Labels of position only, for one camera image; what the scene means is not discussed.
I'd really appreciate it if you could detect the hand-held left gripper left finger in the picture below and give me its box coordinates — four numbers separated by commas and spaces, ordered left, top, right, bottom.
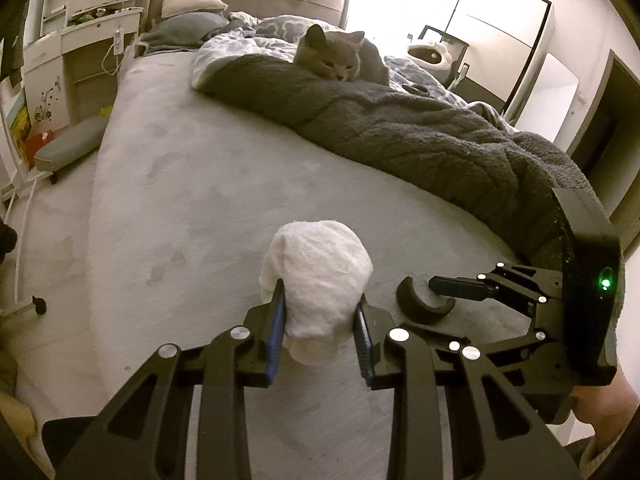
42, 280, 288, 480

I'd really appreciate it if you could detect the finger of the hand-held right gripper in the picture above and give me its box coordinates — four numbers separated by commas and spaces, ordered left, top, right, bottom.
429, 260, 566, 318
432, 310, 556, 376

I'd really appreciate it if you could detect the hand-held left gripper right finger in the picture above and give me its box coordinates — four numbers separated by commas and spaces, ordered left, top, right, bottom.
352, 297, 583, 480

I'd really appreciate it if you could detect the black curved plastic piece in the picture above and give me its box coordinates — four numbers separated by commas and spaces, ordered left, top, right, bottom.
396, 276, 456, 326

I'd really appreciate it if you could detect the white tissue wad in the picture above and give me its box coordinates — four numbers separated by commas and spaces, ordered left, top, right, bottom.
259, 219, 373, 365

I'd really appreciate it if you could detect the bed with light sheet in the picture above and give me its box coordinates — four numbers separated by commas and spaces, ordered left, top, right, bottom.
92, 50, 576, 480

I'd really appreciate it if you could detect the grey fleece blanket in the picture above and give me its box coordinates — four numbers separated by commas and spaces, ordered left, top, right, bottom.
197, 54, 608, 271

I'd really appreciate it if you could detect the dark door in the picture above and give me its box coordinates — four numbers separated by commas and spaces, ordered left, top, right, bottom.
580, 50, 640, 196

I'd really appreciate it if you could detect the white cat bed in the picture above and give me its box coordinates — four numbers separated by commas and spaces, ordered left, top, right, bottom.
407, 40, 453, 72

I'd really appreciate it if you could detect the grey cat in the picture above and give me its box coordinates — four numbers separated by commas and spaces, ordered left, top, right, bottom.
292, 24, 391, 86

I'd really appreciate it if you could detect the white rolling stand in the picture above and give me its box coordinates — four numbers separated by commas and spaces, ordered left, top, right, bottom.
0, 170, 48, 316

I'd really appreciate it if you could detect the wardrobe with sliding doors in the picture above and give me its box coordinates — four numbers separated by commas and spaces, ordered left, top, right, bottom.
420, 0, 556, 111

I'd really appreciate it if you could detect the grey padded bench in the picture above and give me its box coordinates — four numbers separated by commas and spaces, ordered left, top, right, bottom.
34, 116, 108, 184

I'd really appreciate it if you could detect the patterned duvet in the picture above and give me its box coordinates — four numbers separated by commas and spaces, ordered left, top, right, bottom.
192, 14, 521, 133

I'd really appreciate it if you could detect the red box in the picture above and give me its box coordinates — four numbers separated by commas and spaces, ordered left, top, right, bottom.
22, 130, 53, 166

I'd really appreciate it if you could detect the grey pillow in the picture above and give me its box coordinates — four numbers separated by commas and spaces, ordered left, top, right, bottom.
140, 12, 231, 53

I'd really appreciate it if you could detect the yellow picture board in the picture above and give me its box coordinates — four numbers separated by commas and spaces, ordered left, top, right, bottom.
7, 92, 33, 156

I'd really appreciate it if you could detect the white dresser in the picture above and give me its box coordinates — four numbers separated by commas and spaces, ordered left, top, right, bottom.
22, 0, 146, 131

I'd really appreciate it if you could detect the cream pillow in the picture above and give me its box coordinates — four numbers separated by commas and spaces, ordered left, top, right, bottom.
161, 0, 228, 17

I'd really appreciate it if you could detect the white wall panel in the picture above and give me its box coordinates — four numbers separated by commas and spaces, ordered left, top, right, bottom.
512, 52, 581, 143

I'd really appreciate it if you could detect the white charger with cable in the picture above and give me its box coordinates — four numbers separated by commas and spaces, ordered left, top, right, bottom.
102, 29, 137, 77

